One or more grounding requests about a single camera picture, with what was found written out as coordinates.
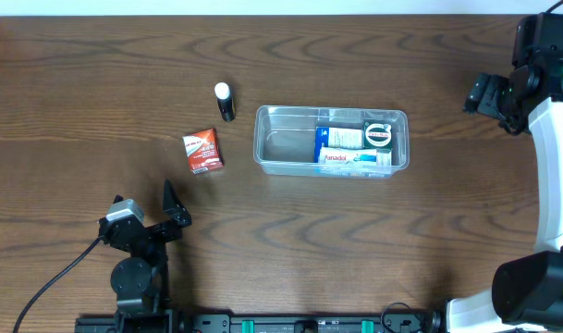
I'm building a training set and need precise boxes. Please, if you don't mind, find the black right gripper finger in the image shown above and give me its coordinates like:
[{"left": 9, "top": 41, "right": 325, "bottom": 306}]
[
  {"left": 477, "top": 74, "right": 508, "bottom": 118},
  {"left": 463, "top": 73, "right": 490, "bottom": 114}
]

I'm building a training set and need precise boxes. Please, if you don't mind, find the green round-logo box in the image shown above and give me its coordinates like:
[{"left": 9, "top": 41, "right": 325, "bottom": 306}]
[{"left": 363, "top": 121, "right": 393, "bottom": 150}]

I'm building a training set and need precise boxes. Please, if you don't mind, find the large blue white medicine box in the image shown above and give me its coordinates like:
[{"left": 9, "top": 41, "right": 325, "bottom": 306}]
[{"left": 313, "top": 126, "right": 394, "bottom": 167}]

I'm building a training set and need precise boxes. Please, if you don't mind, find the white Panadol box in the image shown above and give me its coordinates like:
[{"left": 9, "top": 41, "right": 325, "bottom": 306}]
[{"left": 317, "top": 147, "right": 378, "bottom": 166}]

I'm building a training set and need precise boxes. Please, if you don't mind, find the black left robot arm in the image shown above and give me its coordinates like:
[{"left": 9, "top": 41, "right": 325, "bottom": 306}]
[{"left": 99, "top": 180, "right": 191, "bottom": 332}]

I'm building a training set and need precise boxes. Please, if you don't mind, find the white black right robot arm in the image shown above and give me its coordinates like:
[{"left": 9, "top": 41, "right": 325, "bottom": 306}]
[{"left": 445, "top": 54, "right": 563, "bottom": 332}]

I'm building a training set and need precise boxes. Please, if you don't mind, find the clear plastic container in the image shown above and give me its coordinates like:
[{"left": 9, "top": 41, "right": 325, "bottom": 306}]
[{"left": 254, "top": 105, "right": 410, "bottom": 178}]

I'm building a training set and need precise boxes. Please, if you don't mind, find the red medicine box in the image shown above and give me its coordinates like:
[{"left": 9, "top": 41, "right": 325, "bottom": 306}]
[{"left": 182, "top": 129, "right": 224, "bottom": 175}]

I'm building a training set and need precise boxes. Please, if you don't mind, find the dark bottle white cap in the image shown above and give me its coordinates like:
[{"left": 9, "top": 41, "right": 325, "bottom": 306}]
[{"left": 214, "top": 82, "right": 236, "bottom": 122}]

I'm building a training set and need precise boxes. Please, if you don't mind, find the black left camera cable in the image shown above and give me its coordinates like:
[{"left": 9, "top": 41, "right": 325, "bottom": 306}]
[{"left": 12, "top": 235, "right": 104, "bottom": 333}]

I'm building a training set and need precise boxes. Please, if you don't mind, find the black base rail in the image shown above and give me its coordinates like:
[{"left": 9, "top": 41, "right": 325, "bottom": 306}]
[{"left": 74, "top": 311, "right": 447, "bottom": 333}]

